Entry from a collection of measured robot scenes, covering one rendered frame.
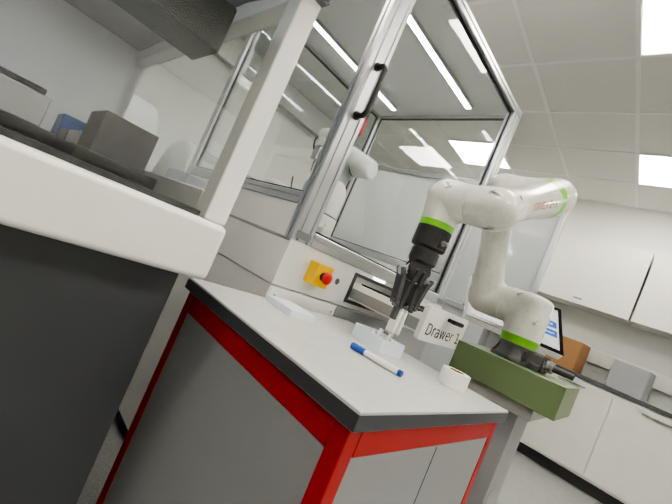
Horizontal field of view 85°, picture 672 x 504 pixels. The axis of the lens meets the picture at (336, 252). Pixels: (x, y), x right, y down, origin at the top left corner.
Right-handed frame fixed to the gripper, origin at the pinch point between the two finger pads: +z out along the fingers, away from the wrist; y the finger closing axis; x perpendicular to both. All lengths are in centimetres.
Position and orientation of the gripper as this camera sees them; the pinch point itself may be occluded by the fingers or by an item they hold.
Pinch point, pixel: (396, 320)
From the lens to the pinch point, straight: 99.3
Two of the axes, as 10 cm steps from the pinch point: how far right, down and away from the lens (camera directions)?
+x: -5.2, -1.9, 8.4
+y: 7.6, 3.5, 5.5
